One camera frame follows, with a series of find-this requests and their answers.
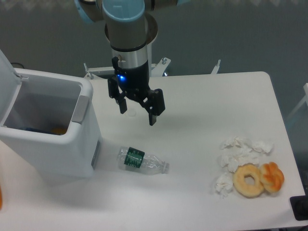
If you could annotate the orange item inside bin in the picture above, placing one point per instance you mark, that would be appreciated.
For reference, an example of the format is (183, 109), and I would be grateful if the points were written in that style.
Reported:
(59, 131)

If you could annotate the white trash bin lid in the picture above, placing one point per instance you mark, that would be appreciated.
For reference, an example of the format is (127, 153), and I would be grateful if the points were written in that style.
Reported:
(10, 84)

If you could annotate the crumpled white tissue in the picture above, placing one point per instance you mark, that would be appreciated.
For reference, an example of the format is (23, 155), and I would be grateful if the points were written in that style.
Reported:
(261, 147)
(224, 184)
(234, 158)

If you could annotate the orange object at left edge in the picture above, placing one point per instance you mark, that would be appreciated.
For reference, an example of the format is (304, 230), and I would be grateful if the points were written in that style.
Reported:
(1, 198)

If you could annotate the black device at table edge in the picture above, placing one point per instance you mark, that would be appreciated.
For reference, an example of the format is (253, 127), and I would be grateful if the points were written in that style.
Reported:
(299, 206)

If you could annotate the plain ring donut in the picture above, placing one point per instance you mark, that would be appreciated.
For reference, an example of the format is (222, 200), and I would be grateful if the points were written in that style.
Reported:
(246, 180)

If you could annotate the orange glazed twisted bun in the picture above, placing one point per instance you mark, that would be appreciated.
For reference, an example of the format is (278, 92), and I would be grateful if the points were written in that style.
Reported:
(271, 177)

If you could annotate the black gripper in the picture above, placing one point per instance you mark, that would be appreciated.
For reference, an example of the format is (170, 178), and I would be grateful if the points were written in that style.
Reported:
(133, 83)

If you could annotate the crumpled white tissue bottom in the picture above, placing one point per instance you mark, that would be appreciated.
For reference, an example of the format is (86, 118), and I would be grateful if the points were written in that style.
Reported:
(224, 184)

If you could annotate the clear plastic bottle green label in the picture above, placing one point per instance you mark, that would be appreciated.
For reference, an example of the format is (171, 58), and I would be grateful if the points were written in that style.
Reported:
(131, 159)

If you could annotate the white trash bin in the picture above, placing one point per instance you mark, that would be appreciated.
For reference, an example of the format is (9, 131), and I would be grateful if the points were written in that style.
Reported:
(46, 101)

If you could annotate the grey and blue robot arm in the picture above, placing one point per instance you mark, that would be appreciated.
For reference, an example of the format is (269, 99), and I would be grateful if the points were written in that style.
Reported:
(129, 29)

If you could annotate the crumpled white tissue top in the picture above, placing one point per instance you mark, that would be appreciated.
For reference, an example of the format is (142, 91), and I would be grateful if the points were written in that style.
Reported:
(261, 147)

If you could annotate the white table bracket right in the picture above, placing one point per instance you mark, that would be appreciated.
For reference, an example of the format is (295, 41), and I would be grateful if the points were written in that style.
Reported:
(216, 68)

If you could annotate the white frame at right edge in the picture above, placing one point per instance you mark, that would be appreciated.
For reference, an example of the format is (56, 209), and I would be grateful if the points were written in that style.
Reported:
(299, 110)

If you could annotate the crumpled white tissue middle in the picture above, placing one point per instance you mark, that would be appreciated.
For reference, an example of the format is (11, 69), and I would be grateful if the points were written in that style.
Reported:
(234, 158)

